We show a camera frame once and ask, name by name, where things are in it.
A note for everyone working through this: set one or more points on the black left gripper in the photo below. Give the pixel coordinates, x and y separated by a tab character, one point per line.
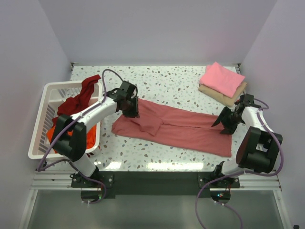
133	107

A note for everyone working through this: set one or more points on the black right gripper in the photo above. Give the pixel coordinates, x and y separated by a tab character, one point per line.
228	119

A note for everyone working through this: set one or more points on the dusty red t-shirt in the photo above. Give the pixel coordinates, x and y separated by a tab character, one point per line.
175	127

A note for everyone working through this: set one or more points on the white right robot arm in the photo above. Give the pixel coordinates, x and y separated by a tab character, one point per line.
260	147

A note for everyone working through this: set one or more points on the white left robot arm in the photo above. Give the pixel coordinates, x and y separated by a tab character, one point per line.
70	134

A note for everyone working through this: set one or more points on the folded beige t-shirt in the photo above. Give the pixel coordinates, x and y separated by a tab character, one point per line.
223	99

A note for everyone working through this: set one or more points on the folded pink t-shirt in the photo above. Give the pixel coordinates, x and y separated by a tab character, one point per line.
221	79

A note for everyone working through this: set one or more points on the orange t-shirt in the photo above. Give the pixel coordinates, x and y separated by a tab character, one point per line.
90	140

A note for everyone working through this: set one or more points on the dark red t-shirt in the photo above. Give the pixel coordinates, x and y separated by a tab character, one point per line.
73	105

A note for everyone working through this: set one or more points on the white plastic laundry basket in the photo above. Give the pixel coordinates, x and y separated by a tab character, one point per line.
54	94

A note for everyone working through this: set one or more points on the aluminium frame rail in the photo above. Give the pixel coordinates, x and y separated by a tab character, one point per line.
61	180

